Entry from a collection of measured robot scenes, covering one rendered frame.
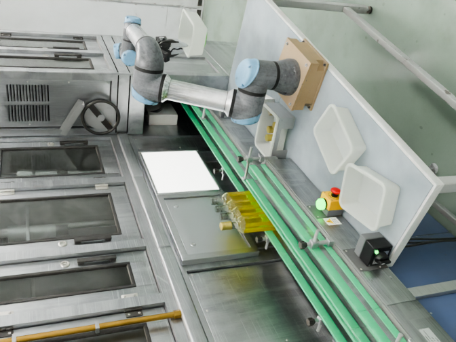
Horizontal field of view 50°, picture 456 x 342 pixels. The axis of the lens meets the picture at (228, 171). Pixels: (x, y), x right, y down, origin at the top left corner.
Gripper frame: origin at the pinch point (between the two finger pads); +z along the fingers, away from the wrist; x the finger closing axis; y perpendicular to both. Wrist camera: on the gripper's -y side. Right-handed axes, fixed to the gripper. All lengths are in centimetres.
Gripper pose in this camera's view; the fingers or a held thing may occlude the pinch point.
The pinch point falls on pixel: (186, 47)
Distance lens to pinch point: 254.0
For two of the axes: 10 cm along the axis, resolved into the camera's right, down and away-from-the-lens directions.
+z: 9.5, -1.5, 2.7
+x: -0.6, 7.6, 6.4
